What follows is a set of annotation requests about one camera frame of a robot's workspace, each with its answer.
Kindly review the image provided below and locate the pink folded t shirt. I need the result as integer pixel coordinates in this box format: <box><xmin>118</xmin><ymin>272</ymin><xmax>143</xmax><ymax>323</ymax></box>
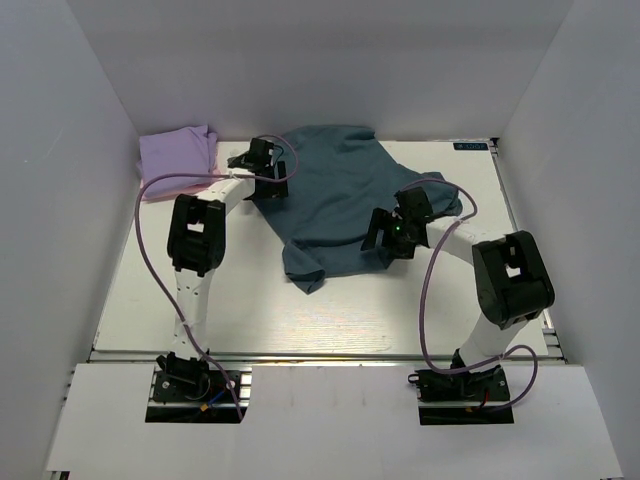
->
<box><xmin>139</xmin><ymin>130</ymin><xmax>223</xmax><ymax>203</ymax></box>

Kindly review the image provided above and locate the dark blue corner label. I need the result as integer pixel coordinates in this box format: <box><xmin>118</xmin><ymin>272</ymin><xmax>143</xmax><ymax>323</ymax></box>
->
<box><xmin>453</xmin><ymin>142</ymin><xmax>489</xmax><ymax>151</ymax></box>

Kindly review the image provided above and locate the lavender folded t shirt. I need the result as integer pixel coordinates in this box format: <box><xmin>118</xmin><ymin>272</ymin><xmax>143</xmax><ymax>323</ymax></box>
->
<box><xmin>135</xmin><ymin>126</ymin><xmax>219</xmax><ymax>198</ymax></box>

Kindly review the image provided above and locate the aluminium front rail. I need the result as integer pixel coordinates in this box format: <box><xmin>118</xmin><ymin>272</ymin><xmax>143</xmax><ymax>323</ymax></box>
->
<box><xmin>87</xmin><ymin>349</ymin><xmax>566</xmax><ymax>365</ymax></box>

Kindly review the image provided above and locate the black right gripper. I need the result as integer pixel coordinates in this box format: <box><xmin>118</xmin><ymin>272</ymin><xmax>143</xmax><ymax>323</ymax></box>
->
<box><xmin>363</xmin><ymin>207</ymin><xmax>419</xmax><ymax>260</ymax></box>

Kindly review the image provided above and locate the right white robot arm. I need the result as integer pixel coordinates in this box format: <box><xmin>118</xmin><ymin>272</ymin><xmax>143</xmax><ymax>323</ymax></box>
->
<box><xmin>361</xmin><ymin>187</ymin><xmax>555</xmax><ymax>399</ymax></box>

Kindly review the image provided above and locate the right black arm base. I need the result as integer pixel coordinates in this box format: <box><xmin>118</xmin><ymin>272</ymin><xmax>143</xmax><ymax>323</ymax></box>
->
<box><xmin>407</xmin><ymin>364</ymin><xmax>514</xmax><ymax>426</ymax></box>

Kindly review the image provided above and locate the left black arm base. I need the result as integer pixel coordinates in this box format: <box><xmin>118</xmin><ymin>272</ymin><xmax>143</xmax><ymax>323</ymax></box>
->
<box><xmin>145</xmin><ymin>352</ymin><xmax>251</xmax><ymax>424</ymax></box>

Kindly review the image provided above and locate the teal blue t shirt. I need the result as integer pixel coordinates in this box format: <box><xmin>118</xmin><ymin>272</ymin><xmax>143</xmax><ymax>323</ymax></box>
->
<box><xmin>255</xmin><ymin>126</ymin><xmax>462</xmax><ymax>294</ymax></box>

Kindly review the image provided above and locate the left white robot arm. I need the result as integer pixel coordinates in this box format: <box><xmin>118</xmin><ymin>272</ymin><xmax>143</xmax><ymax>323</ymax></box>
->
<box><xmin>167</xmin><ymin>136</ymin><xmax>288</xmax><ymax>360</ymax></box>

